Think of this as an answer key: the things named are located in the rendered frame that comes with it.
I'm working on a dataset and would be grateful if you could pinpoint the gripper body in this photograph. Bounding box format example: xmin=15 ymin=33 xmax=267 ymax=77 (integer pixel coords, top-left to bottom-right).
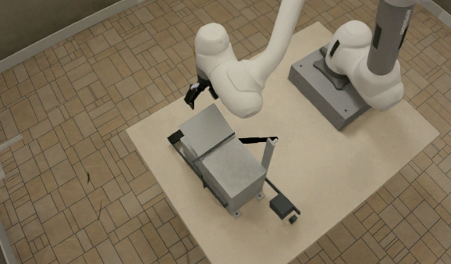
xmin=197 ymin=74 xmax=212 ymax=87

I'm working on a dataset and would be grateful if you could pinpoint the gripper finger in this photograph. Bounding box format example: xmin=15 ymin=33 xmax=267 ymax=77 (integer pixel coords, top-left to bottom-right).
xmin=184 ymin=82 xmax=208 ymax=110

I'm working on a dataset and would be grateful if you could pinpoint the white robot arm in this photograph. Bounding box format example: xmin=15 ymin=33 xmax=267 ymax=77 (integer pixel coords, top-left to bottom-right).
xmin=194 ymin=0 xmax=431 ymax=119

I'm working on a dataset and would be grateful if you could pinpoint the black straight rod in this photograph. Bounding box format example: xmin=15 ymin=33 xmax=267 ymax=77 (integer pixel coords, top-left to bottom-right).
xmin=238 ymin=137 xmax=278 ymax=144

